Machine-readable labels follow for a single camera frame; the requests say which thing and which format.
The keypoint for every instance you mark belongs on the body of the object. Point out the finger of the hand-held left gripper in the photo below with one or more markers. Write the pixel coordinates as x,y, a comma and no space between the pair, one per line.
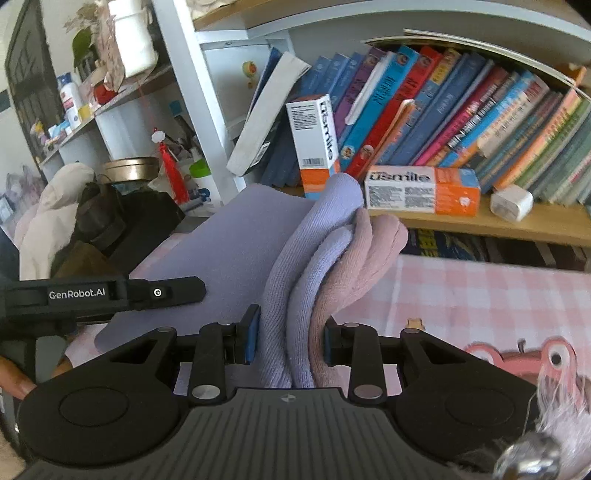
180,290

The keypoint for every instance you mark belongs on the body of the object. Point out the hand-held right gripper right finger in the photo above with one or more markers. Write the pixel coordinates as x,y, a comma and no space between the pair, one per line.
329,346

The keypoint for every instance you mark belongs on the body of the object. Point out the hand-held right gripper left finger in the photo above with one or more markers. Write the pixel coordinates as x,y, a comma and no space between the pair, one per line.
252,332

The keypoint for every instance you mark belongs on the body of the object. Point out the pink and lavender sweater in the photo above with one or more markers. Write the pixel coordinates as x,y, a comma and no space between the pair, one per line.
295,277

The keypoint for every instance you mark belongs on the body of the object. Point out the person's left hand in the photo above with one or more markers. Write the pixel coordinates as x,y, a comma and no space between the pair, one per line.
16,376

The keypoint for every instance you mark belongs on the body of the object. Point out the beige coat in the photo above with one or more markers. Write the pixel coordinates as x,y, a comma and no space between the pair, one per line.
46,221

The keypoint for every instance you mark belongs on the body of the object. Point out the green capped bottle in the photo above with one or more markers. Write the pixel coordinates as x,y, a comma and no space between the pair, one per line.
203,184

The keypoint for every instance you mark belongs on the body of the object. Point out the red tassel ornament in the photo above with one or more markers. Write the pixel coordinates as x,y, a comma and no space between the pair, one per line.
175,180

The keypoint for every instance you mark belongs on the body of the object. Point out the gold round tin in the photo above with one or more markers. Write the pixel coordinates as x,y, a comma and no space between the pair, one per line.
129,168

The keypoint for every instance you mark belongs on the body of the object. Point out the pink checked tablecloth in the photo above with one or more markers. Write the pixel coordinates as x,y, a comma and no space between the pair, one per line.
461,295

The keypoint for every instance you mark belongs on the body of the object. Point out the dark magazines under shelf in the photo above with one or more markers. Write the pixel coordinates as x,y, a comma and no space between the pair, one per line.
443,244

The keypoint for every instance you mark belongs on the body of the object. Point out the white round bucket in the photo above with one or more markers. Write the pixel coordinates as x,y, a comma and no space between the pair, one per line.
124,134

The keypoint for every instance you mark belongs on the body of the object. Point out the long white orange box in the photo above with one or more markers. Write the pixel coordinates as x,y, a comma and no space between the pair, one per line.
415,191

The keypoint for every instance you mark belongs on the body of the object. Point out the tall white orange box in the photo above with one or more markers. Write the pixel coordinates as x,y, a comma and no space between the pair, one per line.
314,138

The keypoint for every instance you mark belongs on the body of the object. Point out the white bottle with blue cap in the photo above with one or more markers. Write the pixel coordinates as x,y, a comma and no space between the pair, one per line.
70,99

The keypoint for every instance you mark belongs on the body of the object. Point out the small red bowl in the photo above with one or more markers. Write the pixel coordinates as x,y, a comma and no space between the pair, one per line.
105,95

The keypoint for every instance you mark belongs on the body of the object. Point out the white shelf rack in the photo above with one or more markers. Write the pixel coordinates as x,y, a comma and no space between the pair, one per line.
184,69

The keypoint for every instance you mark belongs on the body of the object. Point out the silver round charm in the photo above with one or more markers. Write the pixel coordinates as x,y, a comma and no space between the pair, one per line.
531,457

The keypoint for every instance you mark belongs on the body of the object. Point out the white charger plug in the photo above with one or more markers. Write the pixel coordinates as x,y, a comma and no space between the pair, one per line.
510,203

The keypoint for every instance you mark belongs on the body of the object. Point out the dark door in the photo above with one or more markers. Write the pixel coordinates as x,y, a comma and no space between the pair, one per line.
27,69

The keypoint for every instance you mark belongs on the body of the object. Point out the small duck sticker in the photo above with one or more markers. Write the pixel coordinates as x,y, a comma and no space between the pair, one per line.
250,69

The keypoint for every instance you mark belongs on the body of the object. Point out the wooden bookshelf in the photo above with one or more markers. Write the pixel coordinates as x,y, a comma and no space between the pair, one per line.
531,226

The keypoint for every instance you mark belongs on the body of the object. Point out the dried flower bunch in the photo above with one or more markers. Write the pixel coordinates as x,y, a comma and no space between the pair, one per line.
108,50

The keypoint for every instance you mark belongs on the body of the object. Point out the pink fluffy sleeve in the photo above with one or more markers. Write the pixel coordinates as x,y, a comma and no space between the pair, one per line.
570,415

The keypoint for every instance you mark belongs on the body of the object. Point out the large white plastic jar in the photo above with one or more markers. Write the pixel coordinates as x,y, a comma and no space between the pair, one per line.
134,41

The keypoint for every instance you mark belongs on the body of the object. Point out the row of colourful books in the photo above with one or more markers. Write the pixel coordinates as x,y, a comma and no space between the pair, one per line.
438,115

